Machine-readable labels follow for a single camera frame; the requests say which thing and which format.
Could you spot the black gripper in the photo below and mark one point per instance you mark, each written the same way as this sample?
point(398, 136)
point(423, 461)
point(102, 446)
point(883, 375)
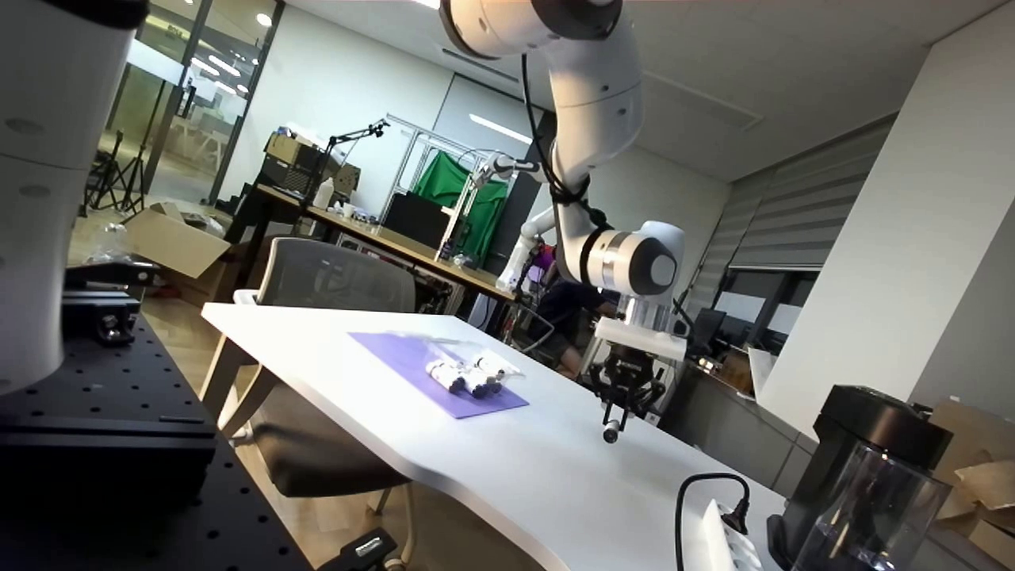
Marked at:
point(632, 379)

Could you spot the small white bottle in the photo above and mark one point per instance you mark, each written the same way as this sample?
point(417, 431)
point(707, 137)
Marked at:
point(438, 371)
point(490, 382)
point(612, 434)
point(466, 382)

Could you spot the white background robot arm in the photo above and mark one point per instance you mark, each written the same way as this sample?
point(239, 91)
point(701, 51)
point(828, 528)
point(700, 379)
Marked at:
point(525, 248)

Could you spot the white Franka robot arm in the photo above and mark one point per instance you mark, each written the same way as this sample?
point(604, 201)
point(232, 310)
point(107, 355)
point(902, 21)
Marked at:
point(593, 98)

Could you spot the brown box on desk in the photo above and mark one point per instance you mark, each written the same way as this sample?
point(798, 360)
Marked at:
point(304, 164)

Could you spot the open cardboard box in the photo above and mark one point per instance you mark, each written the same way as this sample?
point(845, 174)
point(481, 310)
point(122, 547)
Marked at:
point(175, 244)

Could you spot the seated person in dark shirt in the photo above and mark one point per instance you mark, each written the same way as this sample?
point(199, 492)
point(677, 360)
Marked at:
point(560, 311)

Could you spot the white power strip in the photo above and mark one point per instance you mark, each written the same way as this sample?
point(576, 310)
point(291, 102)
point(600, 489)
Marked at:
point(726, 542)

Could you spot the purple mat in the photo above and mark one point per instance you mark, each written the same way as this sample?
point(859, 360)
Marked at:
point(401, 355)

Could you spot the black blender with clear jar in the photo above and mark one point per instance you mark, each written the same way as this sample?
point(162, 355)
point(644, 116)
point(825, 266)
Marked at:
point(869, 486)

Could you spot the grey window blinds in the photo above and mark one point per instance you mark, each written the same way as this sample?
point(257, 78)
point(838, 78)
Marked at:
point(803, 201)

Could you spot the black computer monitor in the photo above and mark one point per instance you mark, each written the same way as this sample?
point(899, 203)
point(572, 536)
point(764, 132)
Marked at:
point(413, 219)

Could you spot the green cloth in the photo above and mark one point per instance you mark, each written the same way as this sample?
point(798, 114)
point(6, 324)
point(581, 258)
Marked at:
point(448, 178)

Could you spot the grey office chair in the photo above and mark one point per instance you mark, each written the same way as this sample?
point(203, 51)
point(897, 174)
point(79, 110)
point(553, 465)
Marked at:
point(335, 279)

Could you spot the long wooden desk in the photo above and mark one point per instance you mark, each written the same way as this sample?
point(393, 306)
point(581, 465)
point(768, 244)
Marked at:
point(361, 226)

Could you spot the pile of cardboard boxes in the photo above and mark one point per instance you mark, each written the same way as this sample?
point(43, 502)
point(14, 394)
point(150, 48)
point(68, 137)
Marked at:
point(977, 477)

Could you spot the black clamp stack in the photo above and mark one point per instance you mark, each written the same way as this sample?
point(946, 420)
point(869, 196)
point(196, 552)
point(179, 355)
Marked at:
point(101, 298)

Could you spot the small black tripod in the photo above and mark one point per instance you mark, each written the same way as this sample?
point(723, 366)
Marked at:
point(117, 176)

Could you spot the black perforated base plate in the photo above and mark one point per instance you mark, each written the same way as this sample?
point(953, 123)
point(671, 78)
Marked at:
point(137, 477)

